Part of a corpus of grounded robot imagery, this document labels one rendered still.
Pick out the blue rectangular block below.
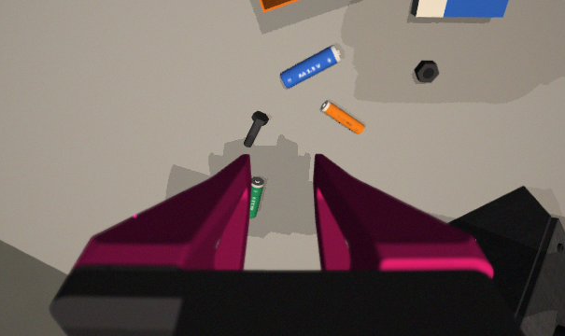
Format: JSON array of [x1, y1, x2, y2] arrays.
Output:
[[411, 0, 509, 18]]

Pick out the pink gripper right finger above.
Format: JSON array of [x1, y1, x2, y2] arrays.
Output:
[[313, 154, 493, 278]]

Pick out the green aa battery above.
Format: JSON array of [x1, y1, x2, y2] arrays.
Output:
[[249, 176, 264, 218]]

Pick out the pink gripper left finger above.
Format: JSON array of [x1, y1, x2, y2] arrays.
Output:
[[71, 154, 251, 271]]

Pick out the black hex bolt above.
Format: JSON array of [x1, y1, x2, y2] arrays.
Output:
[[244, 111, 269, 147]]

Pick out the blue aa battery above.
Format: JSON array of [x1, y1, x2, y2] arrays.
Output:
[[280, 45, 341, 89]]

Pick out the black hex nut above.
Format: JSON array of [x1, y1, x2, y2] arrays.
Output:
[[414, 61, 440, 83]]

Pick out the orange rack of three bins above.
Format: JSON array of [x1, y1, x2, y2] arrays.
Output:
[[260, 0, 298, 12]]

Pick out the orange battery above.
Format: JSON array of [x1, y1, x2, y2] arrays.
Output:
[[320, 100, 364, 134]]

